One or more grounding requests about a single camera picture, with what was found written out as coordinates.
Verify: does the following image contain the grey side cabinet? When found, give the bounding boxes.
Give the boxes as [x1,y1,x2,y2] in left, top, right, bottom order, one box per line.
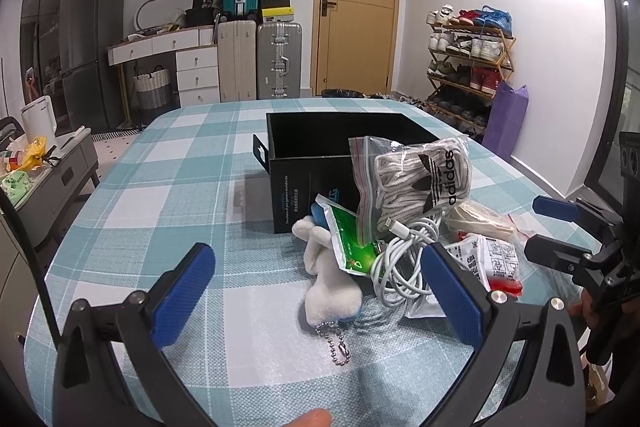
[14,128,100,251]

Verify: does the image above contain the wooden shoe rack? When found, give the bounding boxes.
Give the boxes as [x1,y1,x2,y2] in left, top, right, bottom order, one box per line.
[425,4,516,142]

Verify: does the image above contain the silver suitcase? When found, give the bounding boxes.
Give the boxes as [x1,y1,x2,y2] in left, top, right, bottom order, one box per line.
[256,22,303,100]

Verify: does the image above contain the white charging cable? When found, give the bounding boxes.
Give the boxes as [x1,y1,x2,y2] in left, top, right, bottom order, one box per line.
[370,215,443,309]

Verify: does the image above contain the person's hand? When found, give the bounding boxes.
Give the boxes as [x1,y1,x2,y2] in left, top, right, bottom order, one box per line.
[283,409,332,427]

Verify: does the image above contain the adidas shoelace zip bag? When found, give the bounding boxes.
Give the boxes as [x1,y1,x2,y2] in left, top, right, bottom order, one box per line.
[349,135,472,244]

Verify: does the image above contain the white rope zip bag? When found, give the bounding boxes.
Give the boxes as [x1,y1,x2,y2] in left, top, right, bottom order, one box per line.
[444,199,518,243]

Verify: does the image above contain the green medicine sachet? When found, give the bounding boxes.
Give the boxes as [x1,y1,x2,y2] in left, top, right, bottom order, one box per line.
[314,195,378,277]

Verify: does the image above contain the purple bag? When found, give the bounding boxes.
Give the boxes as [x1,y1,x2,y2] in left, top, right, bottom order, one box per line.
[483,82,529,162]

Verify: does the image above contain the black cardboard box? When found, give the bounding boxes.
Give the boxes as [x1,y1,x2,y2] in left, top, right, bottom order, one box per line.
[253,112,436,234]

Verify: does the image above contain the woven laundry basket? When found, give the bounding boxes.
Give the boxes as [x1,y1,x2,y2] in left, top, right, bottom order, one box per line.
[134,68,172,110]

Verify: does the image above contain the white drawer desk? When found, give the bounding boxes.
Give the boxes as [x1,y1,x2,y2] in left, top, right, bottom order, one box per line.
[107,26,220,107]

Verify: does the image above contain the teal checked tablecloth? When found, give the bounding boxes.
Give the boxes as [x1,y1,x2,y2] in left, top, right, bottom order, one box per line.
[22,96,601,427]

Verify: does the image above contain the white red instruction packet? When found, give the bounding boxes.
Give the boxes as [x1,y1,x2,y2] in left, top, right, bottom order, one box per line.
[405,234,523,319]

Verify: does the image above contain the grey refrigerator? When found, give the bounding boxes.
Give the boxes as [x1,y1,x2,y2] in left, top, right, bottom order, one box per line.
[58,0,125,132]

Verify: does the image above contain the white plush toy keychain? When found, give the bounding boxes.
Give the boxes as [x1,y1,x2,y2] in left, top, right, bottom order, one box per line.
[292,202,362,366]

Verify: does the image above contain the beige suitcase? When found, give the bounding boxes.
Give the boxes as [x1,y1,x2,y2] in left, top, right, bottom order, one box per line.
[217,20,257,102]

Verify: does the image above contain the wooden door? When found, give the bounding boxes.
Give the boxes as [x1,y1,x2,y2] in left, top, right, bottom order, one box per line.
[311,0,400,94]

